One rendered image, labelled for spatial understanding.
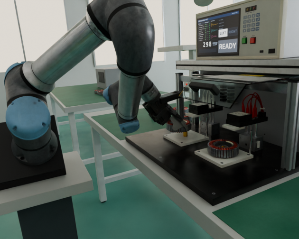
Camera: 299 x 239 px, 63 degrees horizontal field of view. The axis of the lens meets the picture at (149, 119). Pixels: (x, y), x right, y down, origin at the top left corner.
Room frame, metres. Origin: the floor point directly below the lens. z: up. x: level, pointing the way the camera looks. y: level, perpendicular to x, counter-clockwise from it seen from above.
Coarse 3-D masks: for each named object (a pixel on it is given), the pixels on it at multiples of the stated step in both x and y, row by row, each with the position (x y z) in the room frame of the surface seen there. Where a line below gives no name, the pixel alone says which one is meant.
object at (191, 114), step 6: (198, 102) 1.14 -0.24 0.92; (192, 108) 1.09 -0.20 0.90; (198, 108) 1.06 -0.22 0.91; (204, 108) 1.08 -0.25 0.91; (216, 108) 1.11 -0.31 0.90; (222, 108) 1.12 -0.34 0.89; (186, 114) 1.10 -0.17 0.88; (192, 114) 1.08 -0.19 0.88; (198, 114) 1.06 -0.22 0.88; (210, 114) 1.13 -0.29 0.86; (210, 120) 1.13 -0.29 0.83
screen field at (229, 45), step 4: (220, 40) 1.06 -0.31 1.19; (224, 40) 1.03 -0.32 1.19; (228, 40) 1.01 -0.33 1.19; (232, 40) 1.00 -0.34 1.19; (236, 40) 0.98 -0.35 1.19; (220, 44) 1.06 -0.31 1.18; (224, 44) 1.03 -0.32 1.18; (228, 44) 1.01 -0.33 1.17; (232, 44) 1.00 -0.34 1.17; (236, 44) 0.98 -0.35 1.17; (220, 48) 1.06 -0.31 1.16; (224, 48) 1.03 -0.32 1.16; (228, 48) 1.01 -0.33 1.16; (232, 48) 1.00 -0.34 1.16; (236, 48) 0.98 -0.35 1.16; (220, 52) 1.05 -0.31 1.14; (224, 52) 1.03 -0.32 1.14; (228, 52) 1.01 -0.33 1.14
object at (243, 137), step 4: (244, 132) 0.95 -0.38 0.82; (248, 132) 0.95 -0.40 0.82; (240, 136) 0.93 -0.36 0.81; (244, 136) 0.91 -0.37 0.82; (248, 136) 0.90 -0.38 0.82; (252, 136) 0.90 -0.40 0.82; (260, 136) 0.89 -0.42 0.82; (240, 140) 0.93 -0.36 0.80; (244, 140) 0.91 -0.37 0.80; (248, 140) 0.90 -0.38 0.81; (252, 140) 0.88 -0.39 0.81; (256, 140) 0.88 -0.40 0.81; (260, 140) 0.89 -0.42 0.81; (240, 144) 0.93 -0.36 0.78; (244, 144) 0.91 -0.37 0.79; (248, 144) 0.90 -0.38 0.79; (252, 144) 0.88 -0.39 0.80; (256, 144) 0.88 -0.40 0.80; (260, 144) 0.89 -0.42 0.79; (248, 148) 0.90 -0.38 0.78; (252, 148) 0.88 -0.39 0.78; (256, 148) 0.88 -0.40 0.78; (260, 148) 0.89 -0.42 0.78
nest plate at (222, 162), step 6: (198, 150) 0.89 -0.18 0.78; (204, 150) 0.89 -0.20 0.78; (240, 150) 0.87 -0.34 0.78; (204, 156) 0.83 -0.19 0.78; (210, 156) 0.83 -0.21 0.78; (234, 156) 0.81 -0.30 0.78; (240, 156) 0.81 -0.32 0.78; (246, 156) 0.81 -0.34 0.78; (252, 156) 0.82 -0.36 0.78; (216, 162) 0.78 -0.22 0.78; (222, 162) 0.77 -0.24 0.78; (228, 162) 0.77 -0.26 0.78; (234, 162) 0.78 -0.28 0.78
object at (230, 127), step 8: (232, 112) 0.91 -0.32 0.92; (240, 112) 0.90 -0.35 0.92; (232, 120) 0.88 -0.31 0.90; (240, 120) 0.85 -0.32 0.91; (248, 120) 0.86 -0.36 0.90; (256, 120) 0.88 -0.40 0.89; (264, 120) 0.90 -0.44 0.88; (232, 128) 0.84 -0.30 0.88; (240, 128) 0.85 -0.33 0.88; (256, 128) 0.89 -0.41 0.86; (256, 136) 0.89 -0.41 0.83
